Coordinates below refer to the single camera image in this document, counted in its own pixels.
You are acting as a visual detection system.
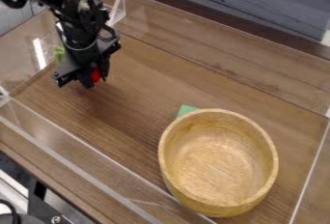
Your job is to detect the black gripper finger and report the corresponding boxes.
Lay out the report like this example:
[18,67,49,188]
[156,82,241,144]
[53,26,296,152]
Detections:
[99,56,110,81]
[79,68,94,89]

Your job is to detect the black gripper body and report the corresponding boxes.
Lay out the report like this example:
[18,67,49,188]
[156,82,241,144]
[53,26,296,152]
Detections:
[54,22,122,88]

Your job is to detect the red plush strawberry toy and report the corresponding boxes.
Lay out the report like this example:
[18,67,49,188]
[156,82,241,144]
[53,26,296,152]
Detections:
[54,45,101,83]

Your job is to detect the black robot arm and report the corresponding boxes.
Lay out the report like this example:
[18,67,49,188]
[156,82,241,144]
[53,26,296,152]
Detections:
[0,0,122,89]

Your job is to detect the green paper piece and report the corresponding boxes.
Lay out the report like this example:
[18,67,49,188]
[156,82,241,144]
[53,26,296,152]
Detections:
[178,104,198,117]

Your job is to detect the wooden bowl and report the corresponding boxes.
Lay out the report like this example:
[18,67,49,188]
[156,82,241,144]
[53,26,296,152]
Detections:
[160,108,280,217]

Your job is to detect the clear acrylic corner bracket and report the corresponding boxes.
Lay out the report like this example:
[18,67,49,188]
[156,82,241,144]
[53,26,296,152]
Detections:
[106,0,127,26]

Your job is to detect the clear acrylic enclosure walls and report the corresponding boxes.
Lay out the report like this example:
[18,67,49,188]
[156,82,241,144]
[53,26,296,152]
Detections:
[0,0,330,224]

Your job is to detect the black table leg bracket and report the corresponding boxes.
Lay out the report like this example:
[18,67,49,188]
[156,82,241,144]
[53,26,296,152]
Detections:
[27,182,74,224]

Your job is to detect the black cable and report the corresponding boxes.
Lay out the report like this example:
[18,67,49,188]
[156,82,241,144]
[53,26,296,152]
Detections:
[0,198,23,224]

